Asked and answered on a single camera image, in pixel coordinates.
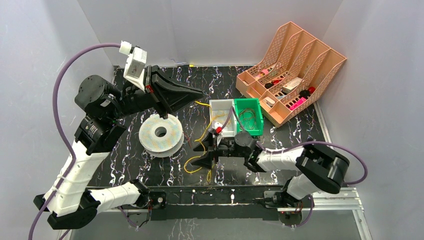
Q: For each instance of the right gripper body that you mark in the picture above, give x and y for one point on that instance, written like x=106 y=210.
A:
x=226 y=149

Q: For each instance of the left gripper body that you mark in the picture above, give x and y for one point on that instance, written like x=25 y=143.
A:
x=156 y=94

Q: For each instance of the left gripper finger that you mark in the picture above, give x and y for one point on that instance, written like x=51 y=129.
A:
x=163 y=106
x=179 y=94

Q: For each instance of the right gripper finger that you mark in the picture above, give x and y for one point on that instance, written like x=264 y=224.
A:
x=206 y=161
x=206 y=143

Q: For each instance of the white perforated cable spool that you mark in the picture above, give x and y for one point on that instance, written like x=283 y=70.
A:
x=160 y=137

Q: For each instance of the white plastic bin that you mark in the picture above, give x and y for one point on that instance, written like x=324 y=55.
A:
x=219 y=111

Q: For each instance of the green plastic bin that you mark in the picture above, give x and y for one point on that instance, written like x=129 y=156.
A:
x=249 y=112

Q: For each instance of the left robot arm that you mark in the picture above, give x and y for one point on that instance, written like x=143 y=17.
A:
x=71 y=205

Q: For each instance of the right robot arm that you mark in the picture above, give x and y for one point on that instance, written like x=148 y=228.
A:
x=322 y=168

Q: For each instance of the white box in rack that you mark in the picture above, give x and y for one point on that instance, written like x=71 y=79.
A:
x=288 y=87

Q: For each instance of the peach file organizer rack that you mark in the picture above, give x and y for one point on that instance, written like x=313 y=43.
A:
x=293 y=52

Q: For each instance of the red capped item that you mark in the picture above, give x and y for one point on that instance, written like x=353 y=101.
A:
x=311 y=90

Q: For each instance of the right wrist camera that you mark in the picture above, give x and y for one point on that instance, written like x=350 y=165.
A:
x=220 y=129

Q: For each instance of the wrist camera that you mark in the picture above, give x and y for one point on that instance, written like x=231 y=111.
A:
x=134 y=68
x=220 y=129

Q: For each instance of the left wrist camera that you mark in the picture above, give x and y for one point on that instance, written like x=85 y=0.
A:
x=134 y=68

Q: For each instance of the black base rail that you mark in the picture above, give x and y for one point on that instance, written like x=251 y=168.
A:
x=243 y=202

